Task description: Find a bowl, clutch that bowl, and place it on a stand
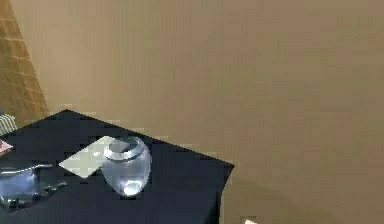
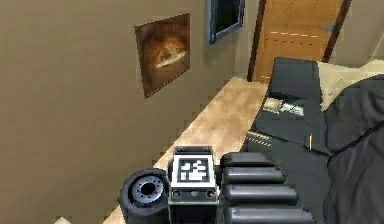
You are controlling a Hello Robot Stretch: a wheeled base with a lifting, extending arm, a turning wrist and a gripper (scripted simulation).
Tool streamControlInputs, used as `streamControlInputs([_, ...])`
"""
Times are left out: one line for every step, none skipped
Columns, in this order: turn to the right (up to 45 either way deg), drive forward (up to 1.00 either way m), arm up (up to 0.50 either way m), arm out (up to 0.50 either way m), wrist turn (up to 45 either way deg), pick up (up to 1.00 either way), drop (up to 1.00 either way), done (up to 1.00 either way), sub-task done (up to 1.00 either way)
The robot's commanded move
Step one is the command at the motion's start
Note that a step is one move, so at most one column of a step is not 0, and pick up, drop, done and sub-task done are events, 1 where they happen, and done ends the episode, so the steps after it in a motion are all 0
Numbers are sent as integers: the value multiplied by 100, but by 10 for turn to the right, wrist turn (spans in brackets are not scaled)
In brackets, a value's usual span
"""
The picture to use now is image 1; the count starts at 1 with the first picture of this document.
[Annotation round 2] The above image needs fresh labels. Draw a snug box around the clear glass vase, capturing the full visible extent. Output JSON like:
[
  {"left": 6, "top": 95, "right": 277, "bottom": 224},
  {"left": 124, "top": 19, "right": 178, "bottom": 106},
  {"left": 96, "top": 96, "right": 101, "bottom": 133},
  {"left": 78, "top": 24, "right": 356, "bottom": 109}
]
[{"left": 100, "top": 135, "right": 152, "bottom": 198}]

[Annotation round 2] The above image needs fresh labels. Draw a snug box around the black table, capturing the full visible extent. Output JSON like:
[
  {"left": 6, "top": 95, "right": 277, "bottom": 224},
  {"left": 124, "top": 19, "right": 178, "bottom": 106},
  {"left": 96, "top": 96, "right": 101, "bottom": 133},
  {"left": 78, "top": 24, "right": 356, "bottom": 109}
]
[{"left": 0, "top": 109, "right": 235, "bottom": 224}]

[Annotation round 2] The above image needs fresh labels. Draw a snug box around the grey striped cloth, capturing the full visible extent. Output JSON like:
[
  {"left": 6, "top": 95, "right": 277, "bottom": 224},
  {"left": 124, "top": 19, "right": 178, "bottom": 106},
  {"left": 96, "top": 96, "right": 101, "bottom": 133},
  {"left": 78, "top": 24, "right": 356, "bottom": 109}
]
[{"left": 0, "top": 113, "right": 18, "bottom": 137}]

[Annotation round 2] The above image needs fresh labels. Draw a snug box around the black spoon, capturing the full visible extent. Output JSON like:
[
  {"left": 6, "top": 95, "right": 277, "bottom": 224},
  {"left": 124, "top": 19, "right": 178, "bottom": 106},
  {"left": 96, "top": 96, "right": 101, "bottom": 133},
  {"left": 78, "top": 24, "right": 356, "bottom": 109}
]
[{"left": 5, "top": 180, "right": 68, "bottom": 209}]

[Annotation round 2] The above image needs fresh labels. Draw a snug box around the pink book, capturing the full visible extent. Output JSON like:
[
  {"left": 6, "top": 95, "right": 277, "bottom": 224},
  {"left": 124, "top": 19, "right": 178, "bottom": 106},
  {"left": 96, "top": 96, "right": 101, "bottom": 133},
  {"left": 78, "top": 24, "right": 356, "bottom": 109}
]
[{"left": 0, "top": 139, "right": 14, "bottom": 157}]

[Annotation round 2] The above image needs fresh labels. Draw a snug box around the white paper sheet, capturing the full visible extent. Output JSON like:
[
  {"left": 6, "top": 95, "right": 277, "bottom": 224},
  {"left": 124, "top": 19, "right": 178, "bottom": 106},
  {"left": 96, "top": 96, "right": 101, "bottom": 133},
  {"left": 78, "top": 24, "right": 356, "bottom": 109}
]
[{"left": 58, "top": 135, "right": 116, "bottom": 180}]

